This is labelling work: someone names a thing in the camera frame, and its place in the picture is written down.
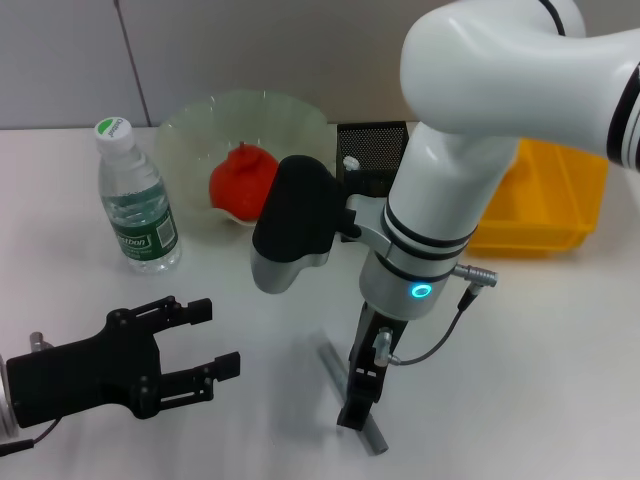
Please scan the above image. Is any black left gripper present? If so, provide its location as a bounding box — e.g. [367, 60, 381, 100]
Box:
[4, 294, 214, 430]

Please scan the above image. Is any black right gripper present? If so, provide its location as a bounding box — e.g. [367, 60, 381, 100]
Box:
[140, 299, 411, 432]

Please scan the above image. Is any grey marker pen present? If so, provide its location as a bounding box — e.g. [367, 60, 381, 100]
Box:
[317, 339, 391, 457]

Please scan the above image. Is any clear green-label water bottle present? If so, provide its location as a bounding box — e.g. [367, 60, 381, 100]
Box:
[93, 115, 182, 274]

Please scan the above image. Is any red-orange toy orange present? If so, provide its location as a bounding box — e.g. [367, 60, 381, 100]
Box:
[208, 141, 281, 224]

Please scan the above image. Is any pale green wavy glass plate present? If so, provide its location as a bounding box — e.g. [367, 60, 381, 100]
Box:
[152, 88, 337, 232]

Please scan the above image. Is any black mesh pen holder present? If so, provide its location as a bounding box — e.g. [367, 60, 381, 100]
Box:
[335, 120, 412, 201]

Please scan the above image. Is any yellow plastic storage bin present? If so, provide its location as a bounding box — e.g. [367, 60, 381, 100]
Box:
[467, 137, 611, 260]

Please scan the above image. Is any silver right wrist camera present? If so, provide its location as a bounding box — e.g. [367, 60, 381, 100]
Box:
[249, 154, 362, 296]

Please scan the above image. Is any left gripper cable with plugs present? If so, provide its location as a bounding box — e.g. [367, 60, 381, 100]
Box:
[0, 330, 64, 451]

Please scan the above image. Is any gripper cable with plugs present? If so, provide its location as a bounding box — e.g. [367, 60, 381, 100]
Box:
[0, 330, 64, 451]
[372, 263, 504, 369]

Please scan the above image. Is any right gripper cable with plugs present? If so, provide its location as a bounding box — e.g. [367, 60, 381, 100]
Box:
[372, 263, 504, 369]

